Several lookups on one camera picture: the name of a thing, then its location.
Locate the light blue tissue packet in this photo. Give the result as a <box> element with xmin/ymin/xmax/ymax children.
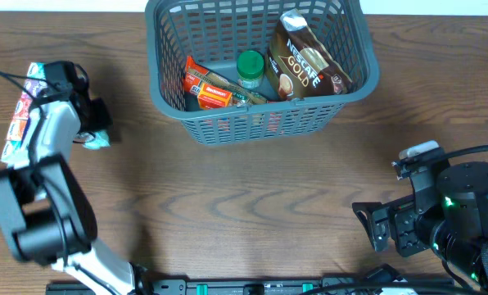
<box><xmin>78</xmin><ymin>129</ymin><xmax>111</xmax><ymax>150</ymax></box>

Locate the Kleenex tissue multipack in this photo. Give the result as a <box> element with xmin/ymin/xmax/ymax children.
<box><xmin>0</xmin><ymin>62</ymin><xmax>47</xmax><ymax>165</ymax></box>

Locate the orange spaghetti pasta packet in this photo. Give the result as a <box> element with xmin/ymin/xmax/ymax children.
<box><xmin>183</xmin><ymin>56</ymin><xmax>269</xmax><ymax>107</ymax></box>

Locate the orange Redoxon box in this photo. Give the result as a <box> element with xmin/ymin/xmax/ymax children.
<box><xmin>197</xmin><ymin>83</ymin><xmax>233</xmax><ymax>110</ymax></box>

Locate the green lid glass jar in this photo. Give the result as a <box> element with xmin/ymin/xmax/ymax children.
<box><xmin>237</xmin><ymin>50</ymin><xmax>264</xmax><ymax>89</ymax></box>

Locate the brown Nescafe Gold coffee bag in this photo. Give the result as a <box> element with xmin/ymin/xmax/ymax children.
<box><xmin>264</xmin><ymin>9</ymin><xmax>352</xmax><ymax>101</ymax></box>

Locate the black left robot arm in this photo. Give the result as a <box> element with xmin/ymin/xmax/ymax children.
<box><xmin>0</xmin><ymin>61</ymin><xmax>153</xmax><ymax>294</ymax></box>

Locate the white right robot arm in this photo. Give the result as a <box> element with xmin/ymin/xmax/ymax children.
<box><xmin>352</xmin><ymin>141</ymin><xmax>488</xmax><ymax>292</ymax></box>

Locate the grey plastic basket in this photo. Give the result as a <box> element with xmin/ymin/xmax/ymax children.
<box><xmin>145</xmin><ymin>0</ymin><xmax>380</xmax><ymax>145</ymax></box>

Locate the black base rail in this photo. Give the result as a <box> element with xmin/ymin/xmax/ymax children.
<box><xmin>45</xmin><ymin>277</ymin><xmax>455</xmax><ymax>295</ymax></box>

